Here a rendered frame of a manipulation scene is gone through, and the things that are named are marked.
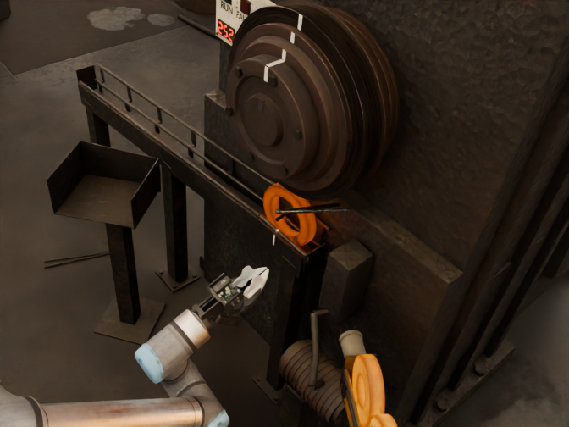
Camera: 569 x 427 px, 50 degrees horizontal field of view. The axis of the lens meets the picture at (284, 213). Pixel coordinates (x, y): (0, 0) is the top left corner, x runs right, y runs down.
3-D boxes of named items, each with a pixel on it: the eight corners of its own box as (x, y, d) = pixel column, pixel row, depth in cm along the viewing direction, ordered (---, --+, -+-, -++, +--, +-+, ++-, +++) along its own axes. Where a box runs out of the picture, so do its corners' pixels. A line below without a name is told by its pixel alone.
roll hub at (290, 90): (238, 134, 158) (243, 33, 139) (312, 192, 144) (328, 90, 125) (220, 141, 155) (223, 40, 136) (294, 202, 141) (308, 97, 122)
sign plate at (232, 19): (221, 33, 179) (222, -28, 167) (278, 72, 166) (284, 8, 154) (214, 35, 178) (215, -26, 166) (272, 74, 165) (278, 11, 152)
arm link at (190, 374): (180, 413, 153) (166, 396, 143) (158, 377, 159) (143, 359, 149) (212, 389, 155) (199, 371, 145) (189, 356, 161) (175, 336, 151)
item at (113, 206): (104, 288, 240) (80, 140, 191) (168, 304, 237) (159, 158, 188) (80, 329, 225) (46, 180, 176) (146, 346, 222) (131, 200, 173)
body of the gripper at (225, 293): (245, 290, 144) (205, 324, 140) (251, 306, 151) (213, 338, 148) (224, 269, 148) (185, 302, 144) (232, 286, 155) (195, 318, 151)
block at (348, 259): (341, 292, 176) (356, 234, 160) (361, 310, 172) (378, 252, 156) (315, 311, 171) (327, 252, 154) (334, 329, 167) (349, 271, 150)
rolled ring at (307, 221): (311, 211, 158) (320, 206, 160) (265, 174, 168) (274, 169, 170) (303, 259, 171) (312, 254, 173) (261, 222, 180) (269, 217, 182)
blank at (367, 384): (372, 340, 139) (358, 341, 138) (389, 397, 127) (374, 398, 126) (361, 383, 148) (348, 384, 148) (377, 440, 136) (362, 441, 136)
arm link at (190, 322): (201, 354, 147) (178, 328, 151) (217, 341, 148) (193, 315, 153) (191, 340, 139) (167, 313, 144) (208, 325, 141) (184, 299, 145)
